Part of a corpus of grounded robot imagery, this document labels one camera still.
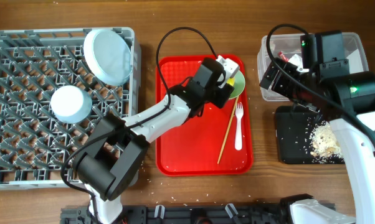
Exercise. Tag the red snack wrapper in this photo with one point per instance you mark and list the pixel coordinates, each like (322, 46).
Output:
(283, 57)

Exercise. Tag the rice food scraps pile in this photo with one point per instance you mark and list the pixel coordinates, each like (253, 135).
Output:
(323, 146)

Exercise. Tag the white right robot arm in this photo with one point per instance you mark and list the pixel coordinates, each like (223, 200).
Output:
(325, 84)

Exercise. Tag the grey dishwasher rack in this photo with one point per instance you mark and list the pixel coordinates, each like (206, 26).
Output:
(33, 64)

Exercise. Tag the white plastic fork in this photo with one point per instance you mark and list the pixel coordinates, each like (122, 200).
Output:
(239, 112)

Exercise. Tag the red plastic tray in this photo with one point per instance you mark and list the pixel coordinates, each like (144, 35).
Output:
(193, 148)

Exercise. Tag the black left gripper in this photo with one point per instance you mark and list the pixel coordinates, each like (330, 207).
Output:
(222, 100)

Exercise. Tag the wooden chopstick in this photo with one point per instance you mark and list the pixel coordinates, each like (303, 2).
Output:
(227, 130)

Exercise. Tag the green bowl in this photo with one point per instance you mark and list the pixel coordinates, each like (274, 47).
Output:
(239, 85)

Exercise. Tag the black waste tray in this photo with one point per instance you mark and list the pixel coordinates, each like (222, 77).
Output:
(294, 127)

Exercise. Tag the clear plastic bin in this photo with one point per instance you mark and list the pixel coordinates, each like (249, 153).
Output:
(289, 45)

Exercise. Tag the light blue plate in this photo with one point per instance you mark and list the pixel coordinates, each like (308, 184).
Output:
(107, 56)

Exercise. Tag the light blue small bowl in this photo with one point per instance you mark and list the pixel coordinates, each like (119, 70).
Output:
(71, 104)

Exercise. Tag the white napkin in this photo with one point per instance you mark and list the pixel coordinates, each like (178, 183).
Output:
(296, 60)

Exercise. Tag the yellow plastic cup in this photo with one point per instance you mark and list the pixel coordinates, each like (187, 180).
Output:
(231, 81)

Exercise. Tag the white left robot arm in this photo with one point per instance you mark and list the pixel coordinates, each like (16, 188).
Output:
(109, 161)

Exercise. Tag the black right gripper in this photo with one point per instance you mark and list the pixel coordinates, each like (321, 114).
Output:
(286, 70)

